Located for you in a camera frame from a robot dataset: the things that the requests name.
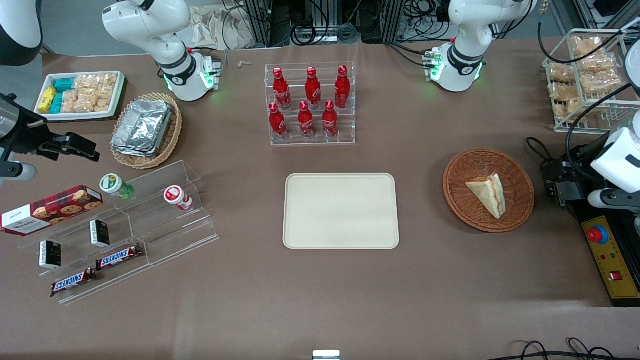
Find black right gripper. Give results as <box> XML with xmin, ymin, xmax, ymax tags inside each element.
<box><xmin>14</xmin><ymin>112</ymin><xmax>101</xmax><ymax>163</ymax></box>

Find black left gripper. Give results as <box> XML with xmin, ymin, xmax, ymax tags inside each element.
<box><xmin>541</xmin><ymin>141</ymin><xmax>608</xmax><ymax>207</ymax></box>

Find triangular sandwich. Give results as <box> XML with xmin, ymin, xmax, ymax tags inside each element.
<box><xmin>465</xmin><ymin>172</ymin><xmax>507</xmax><ymax>220</ymax></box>

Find aluminium foil tray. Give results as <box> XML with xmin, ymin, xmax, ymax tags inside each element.
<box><xmin>110</xmin><ymin>99</ymin><xmax>174</xmax><ymax>153</ymax></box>
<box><xmin>112</xmin><ymin>145</ymin><xmax>158</xmax><ymax>159</ymax></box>

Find white rectangular snack tray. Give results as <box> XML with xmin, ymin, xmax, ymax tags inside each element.
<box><xmin>34</xmin><ymin>71</ymin><xmax>126</xmax><ymax>122</ymax></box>

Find oval light wicker basket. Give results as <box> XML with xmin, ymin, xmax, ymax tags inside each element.
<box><xmin>110</xmin><ymin>92</ymin><xmax>183</xmax><ymax>170</ymax></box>

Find round brown wicker basket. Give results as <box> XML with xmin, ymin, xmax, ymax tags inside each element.
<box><xmin>442</xmin><ymin>148</ymin><xmax>535</xmax><ymax>233</ymax></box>

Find beige rectangular tray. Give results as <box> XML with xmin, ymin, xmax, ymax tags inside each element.
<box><xmin>283</xmin><ymin>173</ymin><xmax>400</xmax><ymax>250</ymax></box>

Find green capped small bottle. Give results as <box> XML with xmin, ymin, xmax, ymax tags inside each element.
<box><xmin>99</xmin><ymin>173</ymin><xmax>135</xmax><ymax>201</ymax></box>

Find clear bag of crackers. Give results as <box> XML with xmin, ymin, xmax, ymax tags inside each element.
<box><xmin>75</xmin><ymin>73</ymin><xmax>119</xmax><ymax>93</ymax></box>
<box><xmin>77</xmin><ymin>89</ymin><xmax>98</xmax><ymax>113</ymax></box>
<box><xmin>61</xmin><ymin>90</ymin><xmax>81</xmax><ymax>114</ymax></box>
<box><xmin>95</xmin><ymin>86</ymin><xmax>115</xmax><ymax>112</ymax></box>

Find clear bag of pastries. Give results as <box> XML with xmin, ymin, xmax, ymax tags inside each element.
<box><xmin>572</xmin><ymin>36</ymin><xmax>602</xmax><ymax>57</ymax></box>
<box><xmin>549</xmin><ymin>82</ymin><xmax>584</xmax><ymax>122</ymax></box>
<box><xmin>581</xmin><ymin>74</ymin><xmax>624</xmax><ymax>97</ymax></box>
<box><xmin>580</xmin><ymin>54</ymin><xmax>619</xmax><ymax>77</ymax></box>
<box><xmin>549</xmin><ymin>63</ymin><xmax>576</xmax><ymax>84</ymax></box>

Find yellow snack packet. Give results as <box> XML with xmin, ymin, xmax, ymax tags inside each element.
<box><xmin>38</xmin><ymin>86</ymin><xmax>57</xmax><ymax>114</ymax></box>

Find red tartan cookie box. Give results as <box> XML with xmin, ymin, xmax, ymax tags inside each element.
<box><xmin>0</xmin><ymin>185</ymin><xmax>104</xmax><ymax>237</ymax></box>

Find small black white box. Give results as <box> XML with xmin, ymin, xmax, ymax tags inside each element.
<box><xmin>39</xmin><ymin>240</ymin><xmax>62</xmax><ymax>270</ymax></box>
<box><xmin>89</xmin><ymin>219</ymin><xmax>111</xmax><ymax>248</ymax></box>

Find red capped small bottle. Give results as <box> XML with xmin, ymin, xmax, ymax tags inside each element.
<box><xmin>163</xmin><ymin>185</ymin><xmax>193</xmax><ymax>212</ymax></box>

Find yellow emergency stop box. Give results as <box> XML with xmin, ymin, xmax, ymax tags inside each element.
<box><xmin>570</xmin><ymin>202</ymin><xmax>640</xmax><ymax>307</ymax></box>

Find snickers chocolate bar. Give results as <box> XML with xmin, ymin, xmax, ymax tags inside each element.
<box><xmin>50</xmin><ymin>267</ymin><xmax>98</xmax><ymax>298</ymax></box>
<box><xmin>95</xmin><ymin>243</ymin><xmax>143</xmax><ymax>271</ymax></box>

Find clear acrylic stepped display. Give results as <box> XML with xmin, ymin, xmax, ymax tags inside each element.
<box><xmin>19</xmin><ymin>160</ymin><xmax>221</xmax><ymax>306</ymax></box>

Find beige cloth bag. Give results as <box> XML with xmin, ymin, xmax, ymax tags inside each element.
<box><xmin>189</xmin><ymin>4</ymin><xmax>257</xmax><ymax>51</ymax></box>

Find red cola bottle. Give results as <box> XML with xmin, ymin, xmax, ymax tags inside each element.
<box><xmin>272</xmin><ymin>67</ymin><xmax>292</xmax><ymax>111</ymax></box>
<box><xmin>298</xmin><ymin>101</ymin><xmax>315</xmax><ymax>139</ymax></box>
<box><xmin>334</xmin><ymin>65</ymin><xmax>350</xmax><ymax>109</ymax></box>
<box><xmin>305</xmin><ymin>66</ymin><xmax>322</xmax><ymax>110</ymax></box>
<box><xmin>322</xmin><ymin>100</ymin><xmax>339</xmax><ymax>138</ymax></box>
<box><xmin>268</xmin><ymin>102</ymin><xmax>288</xmax><ymax>140</ymax></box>

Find clear acrylic bottle rack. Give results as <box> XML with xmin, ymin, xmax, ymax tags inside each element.
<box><xmin>264</xmin><ymin>62</ymin><xmax>357</xmax><ymax>146</ymax></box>

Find black cable on table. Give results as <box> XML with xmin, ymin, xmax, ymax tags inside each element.
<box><xmin>525</xmin><ymin>137</ymin><xmax>557</xmax><ymax>167</ymax></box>

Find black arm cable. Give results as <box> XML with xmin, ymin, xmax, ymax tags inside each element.
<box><xmin>537</xmin><ymin>19</ymin><xmax>623</xmax><ymax>65</ymax></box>
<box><xmin>566</xmin><ymin>84</ymin><xmax>636</xmax><ymax>166</ymax></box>

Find white wire rack basket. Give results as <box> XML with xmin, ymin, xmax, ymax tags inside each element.
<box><xmin>542</xmin><ymin>29</ymin><xmax>640</xmax><ymax>134</ymax></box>

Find black cables at table edge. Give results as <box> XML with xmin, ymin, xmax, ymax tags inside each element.
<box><xmin>492</xmin><ymin>338</ymin><xmax>617</xmax><ymax>360</ymax></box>

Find aluminium equipment frame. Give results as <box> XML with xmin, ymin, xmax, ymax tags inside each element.
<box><xmin>243</xmin><ymin>0</ymin><xmax>453</xmax><ymax>48</ymax></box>

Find coiled black cable bundle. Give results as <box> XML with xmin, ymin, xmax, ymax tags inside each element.
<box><xmin>291</xmin><ymin>21</ymin><xmax>328</xmax><ymax>47</ymax></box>

